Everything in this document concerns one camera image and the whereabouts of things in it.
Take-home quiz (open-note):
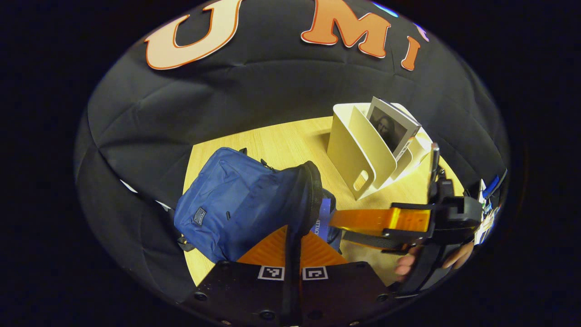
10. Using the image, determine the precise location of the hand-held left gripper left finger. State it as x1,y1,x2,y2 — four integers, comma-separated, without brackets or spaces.
182,225,295,327

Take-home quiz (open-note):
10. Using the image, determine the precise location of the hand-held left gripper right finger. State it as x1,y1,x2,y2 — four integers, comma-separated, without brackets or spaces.
300,229,400,327

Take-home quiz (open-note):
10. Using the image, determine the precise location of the white plastic bookshelf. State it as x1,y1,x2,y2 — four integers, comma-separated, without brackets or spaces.
327,103,434,200

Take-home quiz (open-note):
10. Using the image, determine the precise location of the blue schoolbag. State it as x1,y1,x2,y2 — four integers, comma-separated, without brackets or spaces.
174,147,343,264

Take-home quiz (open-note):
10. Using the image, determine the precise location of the grey portrait cover book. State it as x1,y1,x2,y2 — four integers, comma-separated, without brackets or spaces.
367,96,422,160

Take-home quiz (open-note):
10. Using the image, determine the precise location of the white and blue equipment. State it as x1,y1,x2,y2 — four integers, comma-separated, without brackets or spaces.
477,170,507,243

